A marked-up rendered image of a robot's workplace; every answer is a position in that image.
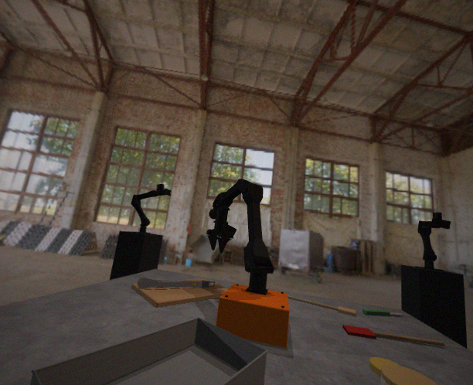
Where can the orange-brown cylinder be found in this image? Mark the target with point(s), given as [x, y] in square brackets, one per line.
[399, 375]

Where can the red spatula with wooden handle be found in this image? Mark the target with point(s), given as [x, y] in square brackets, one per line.
[364, 332]

